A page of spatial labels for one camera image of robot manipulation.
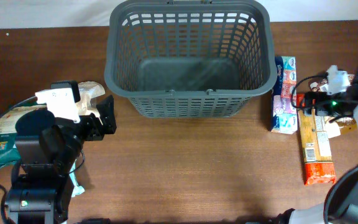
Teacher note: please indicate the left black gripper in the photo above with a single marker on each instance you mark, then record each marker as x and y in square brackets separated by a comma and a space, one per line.
[96, 132]

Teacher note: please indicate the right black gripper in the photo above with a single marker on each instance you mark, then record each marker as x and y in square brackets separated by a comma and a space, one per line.
[320, 98]

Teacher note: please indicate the brown clear snack bag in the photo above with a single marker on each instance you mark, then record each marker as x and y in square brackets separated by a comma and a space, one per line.
[337, 127]

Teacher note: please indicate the Kleenex tissue multipack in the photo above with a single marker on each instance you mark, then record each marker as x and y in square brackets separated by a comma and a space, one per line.
[284, 116]

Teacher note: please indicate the orange spaghetti packet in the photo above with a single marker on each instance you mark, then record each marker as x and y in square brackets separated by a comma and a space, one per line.
[319, 165]

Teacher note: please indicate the green coffee bean bag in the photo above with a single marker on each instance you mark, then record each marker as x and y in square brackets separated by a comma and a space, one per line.
[9, 154]

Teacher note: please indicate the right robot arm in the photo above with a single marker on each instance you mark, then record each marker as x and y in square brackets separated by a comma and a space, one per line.
[341, 202]

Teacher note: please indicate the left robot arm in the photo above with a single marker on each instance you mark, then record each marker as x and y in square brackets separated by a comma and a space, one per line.
[49, 146]

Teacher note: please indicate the beige paper pouch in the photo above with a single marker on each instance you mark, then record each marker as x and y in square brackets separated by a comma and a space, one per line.
[88, 91]

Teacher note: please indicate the mint green wipes packet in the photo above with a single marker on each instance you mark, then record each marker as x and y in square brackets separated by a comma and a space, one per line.
[77, 189]

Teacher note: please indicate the grey plastic basket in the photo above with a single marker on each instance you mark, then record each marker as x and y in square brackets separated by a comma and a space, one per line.
[189, 59]

